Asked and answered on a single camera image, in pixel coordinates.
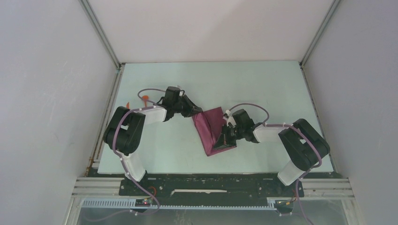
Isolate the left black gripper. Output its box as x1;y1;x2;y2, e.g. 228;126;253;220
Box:
173;95;202;118

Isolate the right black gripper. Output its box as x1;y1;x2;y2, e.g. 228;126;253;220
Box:
214;124;245;150

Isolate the maroon cloth napkin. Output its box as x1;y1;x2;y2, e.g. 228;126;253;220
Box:
192;107;236;157

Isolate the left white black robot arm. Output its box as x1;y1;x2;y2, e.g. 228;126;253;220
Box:
102;86;203;195

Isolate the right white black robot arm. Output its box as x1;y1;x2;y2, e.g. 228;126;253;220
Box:
213;109;330;196

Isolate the orange plastic spoon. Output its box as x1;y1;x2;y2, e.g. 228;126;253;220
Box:
141;95;149;107

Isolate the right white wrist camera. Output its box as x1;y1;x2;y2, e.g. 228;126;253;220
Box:
223;110;236;127

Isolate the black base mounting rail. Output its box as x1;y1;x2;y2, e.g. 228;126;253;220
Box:
119;173;304;206

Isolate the white cable duct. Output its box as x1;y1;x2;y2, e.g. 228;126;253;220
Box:
80;198;276;210

